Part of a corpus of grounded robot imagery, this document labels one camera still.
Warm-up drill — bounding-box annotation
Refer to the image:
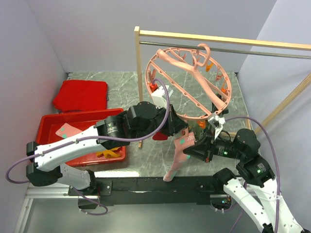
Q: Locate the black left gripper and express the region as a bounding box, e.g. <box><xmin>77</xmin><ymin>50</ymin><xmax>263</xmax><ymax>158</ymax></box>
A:
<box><xmin>132</xmin><ymin>102</ymin><xmax>189</xmax><ymax>141</ymax></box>

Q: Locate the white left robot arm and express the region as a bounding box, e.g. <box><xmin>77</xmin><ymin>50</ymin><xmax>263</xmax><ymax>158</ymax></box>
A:
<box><xmin>26</xmin><ymin>101</ymin><xmax>188</xmax><ymax>195</ymax></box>

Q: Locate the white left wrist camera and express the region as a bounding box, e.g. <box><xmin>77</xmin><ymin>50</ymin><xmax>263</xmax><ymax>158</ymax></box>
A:
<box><xmin>151</xmin><ymin>86</ymin><xmax>167</xmax><ymax>109</ymax></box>

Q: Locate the pink round clip hanger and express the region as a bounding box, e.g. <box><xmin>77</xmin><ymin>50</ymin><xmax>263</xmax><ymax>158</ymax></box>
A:
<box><xmin>145</xmin><ymin>43</ymin><xmax>232</xmax><ymax>121</ymax></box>

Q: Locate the olive green sock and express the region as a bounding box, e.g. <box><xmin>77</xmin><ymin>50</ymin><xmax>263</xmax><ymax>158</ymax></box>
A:
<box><xmin>188</xmin><ymin>104</ymin><xmax>228</xmax><ymax>140</ymax></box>

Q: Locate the wooden clothes rack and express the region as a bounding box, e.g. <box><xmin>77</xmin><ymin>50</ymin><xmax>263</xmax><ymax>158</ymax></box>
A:
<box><xmin>134</xmin><ymin>26</ymin><xmax>311</xmax><ymax>149</ymax></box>

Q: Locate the dark red sock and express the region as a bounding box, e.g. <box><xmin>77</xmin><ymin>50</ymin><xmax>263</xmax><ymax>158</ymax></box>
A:
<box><xmin>152</xmin><ymin>132</ymin><xmax>168</xmax><ymax>141</ymax></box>

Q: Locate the pink patterned sock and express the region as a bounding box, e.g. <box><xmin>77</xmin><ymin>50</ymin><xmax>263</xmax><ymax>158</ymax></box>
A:
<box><xmin>55</xmin><ymin>123</ymin><xmax>82</xmax><ymax>139</ymax></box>
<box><xmin>163</xmin><ymin>130</ymin><xmax>195</xmax><ymax>182</ymax></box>

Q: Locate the red plastic bin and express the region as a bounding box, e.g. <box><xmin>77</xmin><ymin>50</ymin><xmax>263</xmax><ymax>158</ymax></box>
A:
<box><xmin>36</xmin><ymin>108</ymin><xmax>126</xmax><ymax>167</ymax></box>

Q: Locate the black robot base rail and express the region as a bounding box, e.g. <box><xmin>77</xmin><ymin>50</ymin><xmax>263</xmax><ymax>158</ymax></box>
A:
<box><xmin>68</xmin><ymin>175</ymin><xmax>230</xmax><ymax>207</ymax></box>

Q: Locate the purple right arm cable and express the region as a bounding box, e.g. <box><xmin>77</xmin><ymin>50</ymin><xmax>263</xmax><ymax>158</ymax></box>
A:
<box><xmin>222</xmin><ymin>116</ymin><xmax>281</xmax><ymax>233</ymax></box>

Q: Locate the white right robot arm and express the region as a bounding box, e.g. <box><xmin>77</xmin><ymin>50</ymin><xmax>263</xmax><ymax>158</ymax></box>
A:
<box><xmin>183</xmin><ymin>129</ymin><xmax>308</xmax><ymax>233</ymax></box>

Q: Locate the folded red cloth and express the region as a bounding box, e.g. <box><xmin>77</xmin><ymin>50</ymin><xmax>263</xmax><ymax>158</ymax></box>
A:
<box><xmin>52</xmin><ymin>80</ymin><xmax>108</xmax><ymax>113</ymax></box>

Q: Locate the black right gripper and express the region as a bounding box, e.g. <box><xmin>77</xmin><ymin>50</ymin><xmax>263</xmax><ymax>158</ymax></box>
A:
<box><xmin>183</xmin><ymin>127</ymin><xmax>243</xmax><ymax>161</ymax></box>

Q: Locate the mustard yellow sock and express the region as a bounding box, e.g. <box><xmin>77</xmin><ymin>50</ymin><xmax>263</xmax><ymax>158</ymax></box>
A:
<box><xmin>96</xmin><ymin>147</ymin><xmax>121</xmax><ymax>159</ymax></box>

